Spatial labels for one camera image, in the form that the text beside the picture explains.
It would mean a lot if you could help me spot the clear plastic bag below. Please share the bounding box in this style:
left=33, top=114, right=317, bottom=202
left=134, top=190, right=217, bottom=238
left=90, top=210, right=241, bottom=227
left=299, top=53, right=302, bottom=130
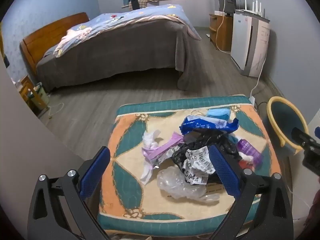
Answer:
left=157, top=167, right=220, bottom=202

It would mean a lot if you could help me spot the light blue face mask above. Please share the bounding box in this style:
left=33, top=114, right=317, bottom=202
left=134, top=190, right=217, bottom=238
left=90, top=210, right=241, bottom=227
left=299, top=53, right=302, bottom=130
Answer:
left=206, top=108, right=232, bottom=120

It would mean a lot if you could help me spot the wooden nightstand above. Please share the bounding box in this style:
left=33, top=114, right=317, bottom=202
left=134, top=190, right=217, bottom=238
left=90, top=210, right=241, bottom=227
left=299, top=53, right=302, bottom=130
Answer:
left=17, top=76, right=49, bottom=117

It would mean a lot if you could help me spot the white barcode label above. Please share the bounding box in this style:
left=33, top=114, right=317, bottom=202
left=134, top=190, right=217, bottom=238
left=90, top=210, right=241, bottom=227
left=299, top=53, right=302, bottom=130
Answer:
left=182, top=147, right=217, bottom=185

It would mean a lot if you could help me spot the purple plastic wrapper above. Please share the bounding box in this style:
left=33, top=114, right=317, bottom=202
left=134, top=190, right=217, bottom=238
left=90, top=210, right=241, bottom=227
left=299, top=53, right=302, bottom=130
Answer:
left=141, top=132, right=185, bottom=167

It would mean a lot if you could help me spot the white air purifier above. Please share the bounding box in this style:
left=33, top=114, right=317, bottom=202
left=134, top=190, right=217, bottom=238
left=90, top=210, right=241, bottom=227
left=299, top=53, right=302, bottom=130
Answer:
left=230, top=9, right=270, bottom=78

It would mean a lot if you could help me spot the wooden bed headboard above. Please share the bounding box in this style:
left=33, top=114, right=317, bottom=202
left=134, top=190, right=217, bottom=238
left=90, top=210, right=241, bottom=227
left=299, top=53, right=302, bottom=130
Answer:
left=20, top=12, right=90, bottom=77

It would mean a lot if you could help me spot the blue printed quilt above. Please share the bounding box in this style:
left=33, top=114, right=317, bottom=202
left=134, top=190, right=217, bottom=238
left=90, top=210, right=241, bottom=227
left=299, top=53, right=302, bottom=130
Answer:
left=54, top=4, right=202, bottom=58

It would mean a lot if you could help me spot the wooden cabinet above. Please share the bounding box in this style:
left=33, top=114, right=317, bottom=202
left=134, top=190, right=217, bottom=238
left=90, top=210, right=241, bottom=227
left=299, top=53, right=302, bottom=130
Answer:
left=209, top=11, right=234, bottom=53

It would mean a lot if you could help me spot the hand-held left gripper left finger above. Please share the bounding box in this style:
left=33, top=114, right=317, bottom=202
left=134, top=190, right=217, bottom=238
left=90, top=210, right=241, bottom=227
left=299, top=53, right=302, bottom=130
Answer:
left=27, top=146, right=112, bottom=240

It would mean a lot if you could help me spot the white power cable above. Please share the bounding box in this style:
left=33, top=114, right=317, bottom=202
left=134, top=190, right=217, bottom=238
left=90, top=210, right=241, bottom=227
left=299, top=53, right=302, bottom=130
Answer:
left=249, top=52, right=267, bottom=98

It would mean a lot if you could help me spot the purple spray bottle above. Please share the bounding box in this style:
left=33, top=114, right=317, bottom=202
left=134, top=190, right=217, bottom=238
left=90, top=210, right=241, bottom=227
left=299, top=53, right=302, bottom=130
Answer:
left=236, top=139, right=263, bottom=167

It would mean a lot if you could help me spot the white router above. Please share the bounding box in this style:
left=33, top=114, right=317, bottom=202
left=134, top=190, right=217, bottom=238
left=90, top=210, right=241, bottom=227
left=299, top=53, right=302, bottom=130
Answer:
left=235, top=0, right=270, bottom=22

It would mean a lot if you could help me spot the dark blue plastic wrapper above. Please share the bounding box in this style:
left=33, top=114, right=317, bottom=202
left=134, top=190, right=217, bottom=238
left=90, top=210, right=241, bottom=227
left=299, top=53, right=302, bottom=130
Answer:
left=179, top=115, right=239, bottom=135

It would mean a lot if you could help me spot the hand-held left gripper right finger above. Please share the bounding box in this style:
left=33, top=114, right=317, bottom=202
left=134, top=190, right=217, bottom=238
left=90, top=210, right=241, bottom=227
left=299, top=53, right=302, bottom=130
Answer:
left=208, top=144, right=294, bottom=240

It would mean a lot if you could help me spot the teal wastebasket with yellow rim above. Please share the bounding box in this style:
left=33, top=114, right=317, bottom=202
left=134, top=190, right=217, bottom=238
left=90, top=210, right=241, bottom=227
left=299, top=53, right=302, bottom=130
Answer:
left=266, top=96, right=310, bottom=157

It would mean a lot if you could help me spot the black plastic bag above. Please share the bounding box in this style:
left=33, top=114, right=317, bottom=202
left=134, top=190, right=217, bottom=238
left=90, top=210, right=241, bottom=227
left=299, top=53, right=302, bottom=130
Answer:
left=171, top=130, right=239, bottom=184

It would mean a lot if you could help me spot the small red packet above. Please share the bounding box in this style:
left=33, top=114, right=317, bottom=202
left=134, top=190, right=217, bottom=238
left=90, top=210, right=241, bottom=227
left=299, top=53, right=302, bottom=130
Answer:
left=239, top=160, right=255, bottom=173

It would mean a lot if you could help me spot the thin white cable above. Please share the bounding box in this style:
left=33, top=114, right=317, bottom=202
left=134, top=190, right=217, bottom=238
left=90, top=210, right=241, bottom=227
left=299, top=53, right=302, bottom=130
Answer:
left=47, top=102, right=64, bottom=119

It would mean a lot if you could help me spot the bed with grey cover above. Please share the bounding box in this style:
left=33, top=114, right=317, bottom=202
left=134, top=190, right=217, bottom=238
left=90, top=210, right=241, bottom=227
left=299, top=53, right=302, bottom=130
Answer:
left=36, top=17, right=198, bottom=93

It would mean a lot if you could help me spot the printed teal orange blanket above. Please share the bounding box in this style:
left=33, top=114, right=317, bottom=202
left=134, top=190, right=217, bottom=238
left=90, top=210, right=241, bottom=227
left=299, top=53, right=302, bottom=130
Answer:
left=99, top=94, right=294, bottom=233

